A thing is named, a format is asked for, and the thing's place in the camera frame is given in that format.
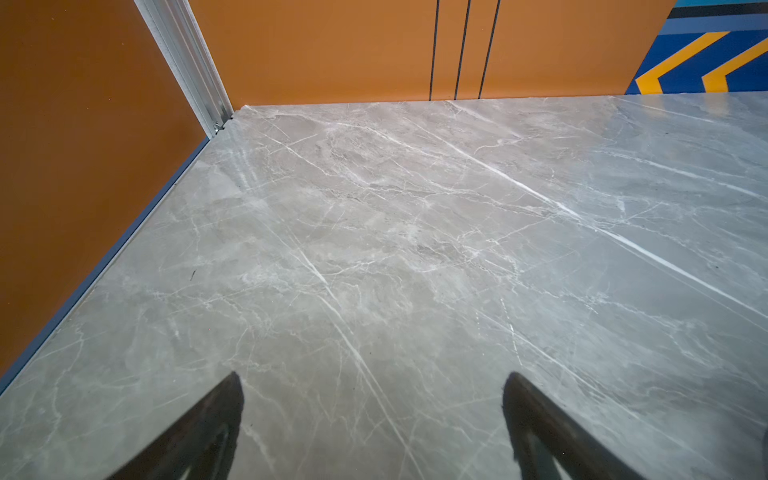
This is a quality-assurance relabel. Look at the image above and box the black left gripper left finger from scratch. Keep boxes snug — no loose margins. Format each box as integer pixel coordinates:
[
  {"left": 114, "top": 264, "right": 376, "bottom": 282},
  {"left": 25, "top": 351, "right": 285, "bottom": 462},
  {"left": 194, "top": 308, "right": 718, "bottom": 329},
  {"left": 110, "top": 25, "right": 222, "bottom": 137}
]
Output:
[{"left": 109, "top": 372, "right": 244, "bottom": 479}]

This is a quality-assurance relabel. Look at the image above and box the aluminium corner post left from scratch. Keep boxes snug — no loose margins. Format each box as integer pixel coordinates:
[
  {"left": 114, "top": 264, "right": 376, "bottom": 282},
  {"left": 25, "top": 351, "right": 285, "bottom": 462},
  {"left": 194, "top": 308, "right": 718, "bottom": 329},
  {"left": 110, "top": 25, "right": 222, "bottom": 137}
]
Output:
[{"left": 134, "top": 0, "right": 234, "bottom": 139}]

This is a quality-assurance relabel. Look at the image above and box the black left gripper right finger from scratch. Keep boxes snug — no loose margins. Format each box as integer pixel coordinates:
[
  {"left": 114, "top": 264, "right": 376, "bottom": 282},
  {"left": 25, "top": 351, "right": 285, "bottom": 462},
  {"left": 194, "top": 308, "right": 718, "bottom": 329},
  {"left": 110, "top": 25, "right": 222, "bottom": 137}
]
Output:
[{"left": 502, "top": 372, "right": 642, "bottom": 479}]

